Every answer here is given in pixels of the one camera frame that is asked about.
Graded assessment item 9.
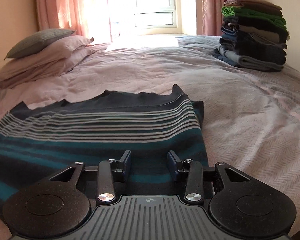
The teal navy striped sweater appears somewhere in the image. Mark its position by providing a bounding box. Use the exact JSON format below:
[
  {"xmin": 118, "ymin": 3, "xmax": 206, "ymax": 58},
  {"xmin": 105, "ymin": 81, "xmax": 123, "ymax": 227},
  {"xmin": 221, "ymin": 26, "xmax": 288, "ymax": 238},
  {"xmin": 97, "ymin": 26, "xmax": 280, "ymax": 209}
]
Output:
[{"xmin": 0, "ymin": 85, "xmax": 207, "ymax": 214}]

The pink grey bed cover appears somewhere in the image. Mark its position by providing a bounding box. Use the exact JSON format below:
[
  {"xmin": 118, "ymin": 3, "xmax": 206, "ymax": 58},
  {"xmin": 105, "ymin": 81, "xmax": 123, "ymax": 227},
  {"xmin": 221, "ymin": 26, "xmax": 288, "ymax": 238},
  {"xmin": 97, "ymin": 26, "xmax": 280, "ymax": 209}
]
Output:
[{"xmin": 0, "ymin": 36, "xmax": 300, "ymax": 234}]

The pink pillow lower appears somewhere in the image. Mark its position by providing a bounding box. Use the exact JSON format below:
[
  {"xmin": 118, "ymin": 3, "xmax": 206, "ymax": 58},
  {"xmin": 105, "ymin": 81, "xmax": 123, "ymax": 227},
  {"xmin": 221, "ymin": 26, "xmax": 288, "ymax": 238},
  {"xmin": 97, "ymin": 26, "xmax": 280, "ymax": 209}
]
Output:
[{"xmin": 0, "ymin": 46, "xmax": 97, "ymax": 90}]

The pink pillow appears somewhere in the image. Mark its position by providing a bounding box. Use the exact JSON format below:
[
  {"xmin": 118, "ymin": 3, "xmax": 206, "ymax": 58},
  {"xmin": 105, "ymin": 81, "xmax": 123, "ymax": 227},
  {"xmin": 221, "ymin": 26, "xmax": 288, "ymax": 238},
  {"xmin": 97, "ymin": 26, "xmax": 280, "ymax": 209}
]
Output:
[
  {"xmin": 0, "ymin": 46, "xmax": 97, "ymax": 90},
  {"xmin": 0, "ymin": 35, "xmax": 94, "ymax": 81}
]

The pink pillow upper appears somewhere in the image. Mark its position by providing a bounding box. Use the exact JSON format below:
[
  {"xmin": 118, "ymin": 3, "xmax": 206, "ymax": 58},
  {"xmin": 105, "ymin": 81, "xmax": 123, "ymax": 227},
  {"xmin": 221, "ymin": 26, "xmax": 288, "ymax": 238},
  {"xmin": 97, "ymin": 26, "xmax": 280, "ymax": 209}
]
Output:
[{"xmin": 0, "ymin": 35, "xmax": 94, "ymax": 81}]

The grey folded garment bottom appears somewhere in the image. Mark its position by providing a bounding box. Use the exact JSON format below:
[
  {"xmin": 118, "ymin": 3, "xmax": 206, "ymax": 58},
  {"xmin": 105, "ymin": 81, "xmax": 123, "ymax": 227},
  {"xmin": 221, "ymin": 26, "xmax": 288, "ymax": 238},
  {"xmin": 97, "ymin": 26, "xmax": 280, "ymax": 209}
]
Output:
[{"xmin": 217, "ymin": 45, "xmax": 283, "ymax": 72}]

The navy blue folded garment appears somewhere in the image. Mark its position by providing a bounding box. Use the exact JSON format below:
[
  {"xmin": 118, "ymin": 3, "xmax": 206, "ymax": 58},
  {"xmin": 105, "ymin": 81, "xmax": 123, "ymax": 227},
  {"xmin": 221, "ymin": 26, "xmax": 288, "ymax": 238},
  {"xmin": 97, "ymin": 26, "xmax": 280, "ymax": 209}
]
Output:
[{"xmin": 213, "ymin": 48, "xmax": 240, "ymax": 67}]

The grey pillow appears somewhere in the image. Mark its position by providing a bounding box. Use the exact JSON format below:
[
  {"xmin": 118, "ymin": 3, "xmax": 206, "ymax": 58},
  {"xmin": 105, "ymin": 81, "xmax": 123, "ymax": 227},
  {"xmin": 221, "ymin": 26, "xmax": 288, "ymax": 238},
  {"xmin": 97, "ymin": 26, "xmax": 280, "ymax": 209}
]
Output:
[{"xmin": 4, "ymin": 29, "xmax": 75, "ymax": 59}]

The white framed window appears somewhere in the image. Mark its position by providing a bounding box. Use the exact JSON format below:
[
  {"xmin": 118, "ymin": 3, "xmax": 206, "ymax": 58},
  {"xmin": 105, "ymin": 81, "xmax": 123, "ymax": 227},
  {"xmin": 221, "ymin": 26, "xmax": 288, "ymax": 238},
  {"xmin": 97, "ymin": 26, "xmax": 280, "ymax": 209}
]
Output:
[{"xmin": 108, "ymin": 0, "xmax": 197, "ymax": 37}]

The pink left curtain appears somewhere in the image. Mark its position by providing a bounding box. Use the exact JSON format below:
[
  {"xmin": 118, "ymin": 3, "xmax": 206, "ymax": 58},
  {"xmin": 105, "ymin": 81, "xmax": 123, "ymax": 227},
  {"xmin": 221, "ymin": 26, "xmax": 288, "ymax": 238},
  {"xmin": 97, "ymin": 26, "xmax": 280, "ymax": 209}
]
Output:
[{"xmin": 36, "ymin": 0, "xmax": 112, "ymax": 44}]

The pink curtain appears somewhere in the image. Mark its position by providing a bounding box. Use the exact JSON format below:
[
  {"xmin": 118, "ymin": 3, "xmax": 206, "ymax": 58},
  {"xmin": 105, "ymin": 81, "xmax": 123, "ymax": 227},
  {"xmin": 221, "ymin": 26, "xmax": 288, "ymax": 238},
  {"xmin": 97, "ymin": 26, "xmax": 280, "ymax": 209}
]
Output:
[
  {"xmin": 196, "ymin": 0, "xmax": 224, "ymax": 36},
  {"xmin": 36, "ymin": 0, "xmax": 112, "ymax": 44}
]

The black folded garment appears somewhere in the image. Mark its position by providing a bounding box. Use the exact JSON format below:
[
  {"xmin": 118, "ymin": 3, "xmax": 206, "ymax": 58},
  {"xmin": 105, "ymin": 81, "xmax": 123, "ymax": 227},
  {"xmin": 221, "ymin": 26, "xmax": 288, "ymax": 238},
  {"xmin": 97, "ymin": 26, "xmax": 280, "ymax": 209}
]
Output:
[{"xmin": 219, "ymin": 16, "xmax": 288, "ymax": 65}]

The green folded garment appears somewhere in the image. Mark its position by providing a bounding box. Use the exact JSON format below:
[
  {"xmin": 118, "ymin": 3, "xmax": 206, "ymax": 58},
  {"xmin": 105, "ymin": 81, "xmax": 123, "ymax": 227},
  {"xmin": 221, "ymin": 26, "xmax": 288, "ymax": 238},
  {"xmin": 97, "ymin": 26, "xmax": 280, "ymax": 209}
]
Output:
[{"xmin": 222, "ymin": 6, "xmax": 287, "ymax": 30}]

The brown folded garment top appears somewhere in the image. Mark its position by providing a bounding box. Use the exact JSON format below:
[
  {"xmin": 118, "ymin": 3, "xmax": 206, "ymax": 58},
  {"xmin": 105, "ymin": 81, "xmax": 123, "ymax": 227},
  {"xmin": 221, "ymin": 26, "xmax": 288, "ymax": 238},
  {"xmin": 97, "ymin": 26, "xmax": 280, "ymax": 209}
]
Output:
[{"xmin": 224, "ymin": 0, "xmax": 283, "ymax": 17}]

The pink right curtain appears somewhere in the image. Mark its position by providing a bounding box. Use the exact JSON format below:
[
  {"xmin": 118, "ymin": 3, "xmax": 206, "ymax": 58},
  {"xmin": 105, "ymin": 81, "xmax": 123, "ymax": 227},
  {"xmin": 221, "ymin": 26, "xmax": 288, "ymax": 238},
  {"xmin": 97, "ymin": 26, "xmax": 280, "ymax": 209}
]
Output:
[{"xmin": 196, "ymin": 0, "xmax": 224, "ymax": 36}]

